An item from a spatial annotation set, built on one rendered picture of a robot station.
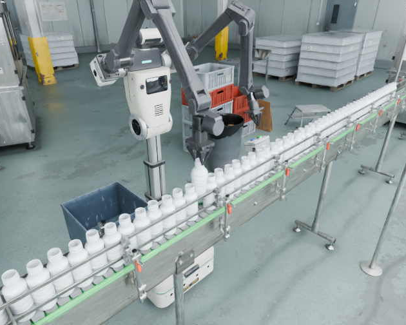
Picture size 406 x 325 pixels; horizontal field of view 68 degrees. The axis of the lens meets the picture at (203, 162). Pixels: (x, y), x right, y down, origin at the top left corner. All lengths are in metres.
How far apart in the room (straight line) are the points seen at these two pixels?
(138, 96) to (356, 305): 1.96
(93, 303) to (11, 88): 3.72
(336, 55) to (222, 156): 4.81
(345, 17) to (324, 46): 4.18
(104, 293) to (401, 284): 2.19
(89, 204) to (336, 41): 6.77
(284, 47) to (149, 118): 6.89
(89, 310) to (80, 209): 0.66
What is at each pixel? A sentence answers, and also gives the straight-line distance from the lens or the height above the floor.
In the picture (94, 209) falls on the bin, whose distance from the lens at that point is 1.73.
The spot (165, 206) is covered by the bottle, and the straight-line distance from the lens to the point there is 1.16.
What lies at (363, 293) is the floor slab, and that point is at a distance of 2.59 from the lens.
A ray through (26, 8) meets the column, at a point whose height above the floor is 1.72.
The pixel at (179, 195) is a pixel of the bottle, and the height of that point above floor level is 1.15.
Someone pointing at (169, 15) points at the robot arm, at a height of 1.77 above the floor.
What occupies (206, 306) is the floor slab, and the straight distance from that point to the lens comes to 2.26.
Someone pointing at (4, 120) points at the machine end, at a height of 0.46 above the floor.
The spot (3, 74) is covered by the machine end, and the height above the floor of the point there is 1.04.
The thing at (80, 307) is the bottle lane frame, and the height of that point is 0.96.
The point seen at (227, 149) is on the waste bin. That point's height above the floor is 0.35.
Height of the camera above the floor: 1.81
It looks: 28 degrees down
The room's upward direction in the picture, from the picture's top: straight up
